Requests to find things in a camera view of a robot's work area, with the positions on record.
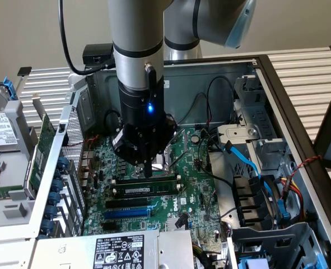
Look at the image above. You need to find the red black twisted wire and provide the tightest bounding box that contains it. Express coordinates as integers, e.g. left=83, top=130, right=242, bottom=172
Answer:
left=290, top=155, right=323, bottom=172

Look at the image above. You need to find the black box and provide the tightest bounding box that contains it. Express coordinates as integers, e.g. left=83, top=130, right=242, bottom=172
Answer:
left=82, top=44, right=115, bottom=65

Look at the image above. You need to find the coloured power wire bundle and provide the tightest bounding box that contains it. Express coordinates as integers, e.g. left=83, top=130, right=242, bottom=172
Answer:
left=276, top=175, right=307, bottom=222

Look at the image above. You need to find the grey plastic disk bay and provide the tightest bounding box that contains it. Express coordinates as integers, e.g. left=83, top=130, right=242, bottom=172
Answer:
left=227, top=221, right=331, bottom=269

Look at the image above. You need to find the grey parts rack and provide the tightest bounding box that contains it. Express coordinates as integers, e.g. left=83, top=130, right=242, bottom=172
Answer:
left=0, top=99, right=44, bottom=229

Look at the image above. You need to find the silver disk bay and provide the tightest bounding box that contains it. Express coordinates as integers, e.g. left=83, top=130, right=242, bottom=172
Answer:
left=217, top=75, right=291, bottom=171

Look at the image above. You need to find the black framed panel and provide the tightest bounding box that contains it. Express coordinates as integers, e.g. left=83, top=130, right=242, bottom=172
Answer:
left=313, top=57, right=331, bottom=204

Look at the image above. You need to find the blue expansion slot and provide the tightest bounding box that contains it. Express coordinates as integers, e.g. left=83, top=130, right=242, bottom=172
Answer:
left=103, top=207, right=151, bottom=221

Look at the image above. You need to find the silver power supply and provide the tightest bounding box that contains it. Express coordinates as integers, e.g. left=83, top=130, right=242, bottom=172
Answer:
left=35, top=228, right=194, bottom=269

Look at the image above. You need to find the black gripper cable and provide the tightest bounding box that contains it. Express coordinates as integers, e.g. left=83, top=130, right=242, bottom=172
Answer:
left=57, top=0, right=116, bottom=76

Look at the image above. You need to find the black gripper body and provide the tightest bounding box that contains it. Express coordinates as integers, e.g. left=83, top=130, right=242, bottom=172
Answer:
left=118, top=80, right=170, bottom=165

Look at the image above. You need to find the silver chipset heatsink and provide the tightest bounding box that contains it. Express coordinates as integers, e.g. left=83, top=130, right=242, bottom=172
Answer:
left=166, top=216, right=189, bottom=231

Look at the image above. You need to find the short black expansion slot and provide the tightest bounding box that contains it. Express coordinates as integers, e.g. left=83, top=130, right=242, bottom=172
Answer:
left=102, top=222, right=122, bottom=232

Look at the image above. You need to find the metal socket cover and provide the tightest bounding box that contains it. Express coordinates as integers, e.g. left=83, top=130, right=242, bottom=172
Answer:
left=165, top=128, right=189, bottom=169

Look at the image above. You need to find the blue disk bracket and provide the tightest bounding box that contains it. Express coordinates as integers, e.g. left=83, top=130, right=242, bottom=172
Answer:
left=2, top=76, right=17, bottom=101

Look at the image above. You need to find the green graphics card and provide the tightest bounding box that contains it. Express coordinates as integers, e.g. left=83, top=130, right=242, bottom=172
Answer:
left=24, top=93, right=58, bottom=198

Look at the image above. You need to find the green motherboard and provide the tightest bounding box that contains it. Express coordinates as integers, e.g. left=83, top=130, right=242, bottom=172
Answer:
left=82, top=127, right=225, bottom=244

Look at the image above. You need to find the silver rear port block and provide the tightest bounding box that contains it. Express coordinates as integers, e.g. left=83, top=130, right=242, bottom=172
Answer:
left=80, top=151, right=95, bottom=188

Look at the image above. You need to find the blue plastic clip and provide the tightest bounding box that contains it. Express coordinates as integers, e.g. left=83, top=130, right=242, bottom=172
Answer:
left=278, top=199, right=291, bottom=222

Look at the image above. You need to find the blue flat data wire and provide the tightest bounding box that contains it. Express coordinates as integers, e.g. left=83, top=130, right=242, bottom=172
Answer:
left=223, top=141, right=270, bottom=194

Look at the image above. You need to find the CPU socket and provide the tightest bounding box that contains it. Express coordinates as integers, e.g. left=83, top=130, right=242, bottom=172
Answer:
left=151, top=148, right=175, bottom=179

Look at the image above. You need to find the thin metal locking lever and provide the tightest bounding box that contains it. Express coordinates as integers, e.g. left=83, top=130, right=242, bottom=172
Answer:
left=169, top=151, right=189, bottom=170

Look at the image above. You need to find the open PC case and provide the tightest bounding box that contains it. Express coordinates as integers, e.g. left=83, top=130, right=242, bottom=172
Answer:
left=27, top=54, right=331, bottom=269

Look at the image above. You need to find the long black expansion slot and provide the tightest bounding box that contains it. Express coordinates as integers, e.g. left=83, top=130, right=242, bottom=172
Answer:
left=105, top=197, right=148, bottom=210

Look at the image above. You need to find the green RAM stick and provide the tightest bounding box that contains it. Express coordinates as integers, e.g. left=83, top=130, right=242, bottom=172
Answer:
left=116, top=180, right=180, bottom=195
left=0, top=188, right=25, bottom=200

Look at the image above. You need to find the black fan shroud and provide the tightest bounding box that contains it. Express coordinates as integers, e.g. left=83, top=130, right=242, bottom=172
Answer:
left=231, top=175, right=281, bottom=228

